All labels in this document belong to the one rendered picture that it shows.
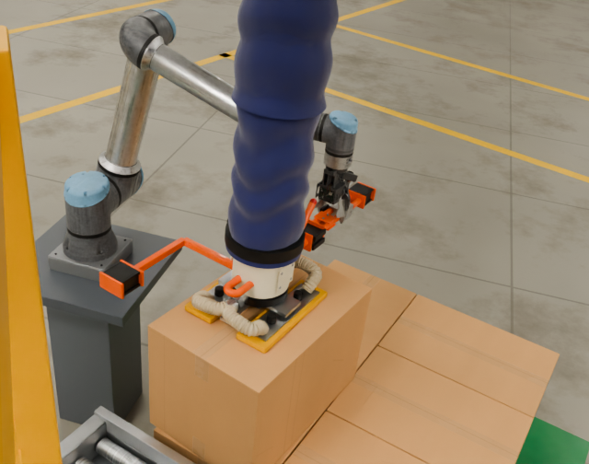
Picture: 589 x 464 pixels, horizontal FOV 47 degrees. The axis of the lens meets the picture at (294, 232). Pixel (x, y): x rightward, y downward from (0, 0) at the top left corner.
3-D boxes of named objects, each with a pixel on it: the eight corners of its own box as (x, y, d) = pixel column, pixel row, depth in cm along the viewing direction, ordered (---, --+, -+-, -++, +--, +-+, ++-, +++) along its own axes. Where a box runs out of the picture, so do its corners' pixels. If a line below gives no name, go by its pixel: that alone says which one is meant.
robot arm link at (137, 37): (108, 17, 197) (307, 138, 195) (130, 8, 207) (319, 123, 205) (98, 52, 203) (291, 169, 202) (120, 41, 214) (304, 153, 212)
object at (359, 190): (363, 209, 240) (365, 197, 237) (344, 202, 243) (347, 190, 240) (374, 200, 246) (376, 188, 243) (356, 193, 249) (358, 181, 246)
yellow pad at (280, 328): (264, 354, 188) (265, 341, 185) (235, 338, 192) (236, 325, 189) (327, 296, 213) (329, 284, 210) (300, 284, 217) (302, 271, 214)
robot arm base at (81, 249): (54, 258, 238) (51, 234, 233) (75, 229, 254) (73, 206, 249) (108, 265, 237) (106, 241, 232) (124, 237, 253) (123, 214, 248)
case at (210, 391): (248, 492, 197) (259, 392, 176) (149, 422, 215) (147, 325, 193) (354, 377, 240) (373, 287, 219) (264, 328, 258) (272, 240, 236)
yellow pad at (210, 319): (210, 325, 196) (211, 311, 193) (183, 310, 200) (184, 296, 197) (277, 272, 221) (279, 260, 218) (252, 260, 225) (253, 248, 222)
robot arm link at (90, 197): (57, 228, 236) (52, 183, 227) (85, 206, 250) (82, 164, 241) (96, 239, 232) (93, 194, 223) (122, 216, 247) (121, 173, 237)
